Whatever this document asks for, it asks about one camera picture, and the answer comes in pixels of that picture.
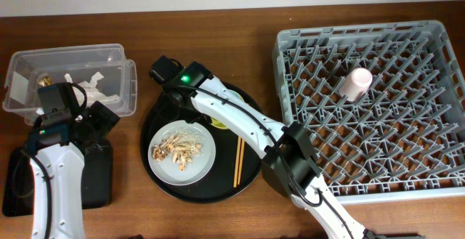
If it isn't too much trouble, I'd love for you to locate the white napkin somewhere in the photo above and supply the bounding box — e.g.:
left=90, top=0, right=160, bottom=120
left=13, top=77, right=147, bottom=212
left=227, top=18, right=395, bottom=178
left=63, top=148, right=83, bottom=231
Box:
left=64, top=72, right=119, bottom=105

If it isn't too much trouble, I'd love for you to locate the brown snack wrapper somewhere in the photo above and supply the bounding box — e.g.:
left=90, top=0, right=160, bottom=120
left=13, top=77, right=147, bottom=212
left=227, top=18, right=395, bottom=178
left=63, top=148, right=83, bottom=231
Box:
left=37, top=75, right=53, bottom=87

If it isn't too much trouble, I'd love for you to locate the pink cup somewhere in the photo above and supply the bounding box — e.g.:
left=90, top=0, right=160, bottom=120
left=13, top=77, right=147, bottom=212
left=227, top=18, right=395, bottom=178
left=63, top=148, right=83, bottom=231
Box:
left=339, top=68, right=373, bottom=102

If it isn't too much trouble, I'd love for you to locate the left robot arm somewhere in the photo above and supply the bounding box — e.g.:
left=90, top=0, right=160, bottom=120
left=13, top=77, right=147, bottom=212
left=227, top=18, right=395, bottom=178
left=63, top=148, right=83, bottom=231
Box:
left=23, top=102, right=120, bottom=238

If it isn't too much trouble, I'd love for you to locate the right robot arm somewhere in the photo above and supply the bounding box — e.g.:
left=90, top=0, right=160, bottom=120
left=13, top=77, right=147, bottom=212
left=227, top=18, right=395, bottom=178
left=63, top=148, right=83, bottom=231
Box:
left=150, top=57, right=378, bottom=239

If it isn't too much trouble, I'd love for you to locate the grey dishwasher rack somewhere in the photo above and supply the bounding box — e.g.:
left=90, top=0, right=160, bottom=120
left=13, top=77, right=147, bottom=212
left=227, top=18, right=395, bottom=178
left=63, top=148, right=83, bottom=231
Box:
left=272, top=20, right=464, bottom=204

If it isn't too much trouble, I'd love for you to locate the food scraps pile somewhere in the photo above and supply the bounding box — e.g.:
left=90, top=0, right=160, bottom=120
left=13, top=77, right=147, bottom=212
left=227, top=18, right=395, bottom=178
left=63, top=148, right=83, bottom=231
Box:
left=150, top=129, right=203, bottom=171

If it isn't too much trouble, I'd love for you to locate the yellow bowl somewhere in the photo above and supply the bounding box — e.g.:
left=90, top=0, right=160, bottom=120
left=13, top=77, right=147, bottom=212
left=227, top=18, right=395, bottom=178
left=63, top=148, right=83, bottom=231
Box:
left=211, top=89, right=244, bottom=130

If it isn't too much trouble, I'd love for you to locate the grey plate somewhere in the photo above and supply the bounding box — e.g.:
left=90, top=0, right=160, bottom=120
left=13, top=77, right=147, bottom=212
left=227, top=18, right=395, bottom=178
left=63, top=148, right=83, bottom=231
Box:
left=147, top=120, right=216, bottom=186

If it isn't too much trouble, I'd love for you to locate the clear plastic bin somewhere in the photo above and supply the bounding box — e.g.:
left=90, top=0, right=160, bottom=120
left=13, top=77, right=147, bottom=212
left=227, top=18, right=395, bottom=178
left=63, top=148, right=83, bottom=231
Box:
left=2, top=44, right=137, bottom=125

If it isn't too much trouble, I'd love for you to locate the black round tray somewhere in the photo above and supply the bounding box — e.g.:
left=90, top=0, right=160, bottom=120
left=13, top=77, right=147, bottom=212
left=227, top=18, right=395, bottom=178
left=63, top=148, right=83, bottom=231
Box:
left=139, top=95, right=261, bottom=203

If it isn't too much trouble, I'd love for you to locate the left wooden chopstick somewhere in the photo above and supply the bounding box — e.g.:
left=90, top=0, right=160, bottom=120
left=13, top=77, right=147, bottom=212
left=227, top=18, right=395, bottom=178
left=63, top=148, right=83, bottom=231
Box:
left=233, top=137, right=242, bottom=188

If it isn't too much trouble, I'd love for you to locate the wooden chopstick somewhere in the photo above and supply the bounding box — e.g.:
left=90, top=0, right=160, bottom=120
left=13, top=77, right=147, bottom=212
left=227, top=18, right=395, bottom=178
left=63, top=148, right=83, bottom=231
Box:
left=237, top=138, right=246, bottom=187
left=233, top=137, right=242, bottom=188

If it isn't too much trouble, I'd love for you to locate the right wooden chopstick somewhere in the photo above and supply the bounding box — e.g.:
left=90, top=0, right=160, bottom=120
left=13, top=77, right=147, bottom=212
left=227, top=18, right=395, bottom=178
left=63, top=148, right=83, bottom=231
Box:
left=237, top=138, right=246, bottom=187

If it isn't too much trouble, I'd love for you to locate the black rectangular tray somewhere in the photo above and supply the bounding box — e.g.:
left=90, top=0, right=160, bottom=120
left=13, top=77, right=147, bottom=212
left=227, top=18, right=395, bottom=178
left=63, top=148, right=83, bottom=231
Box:
left=2, top=139, right=113, bottom=217

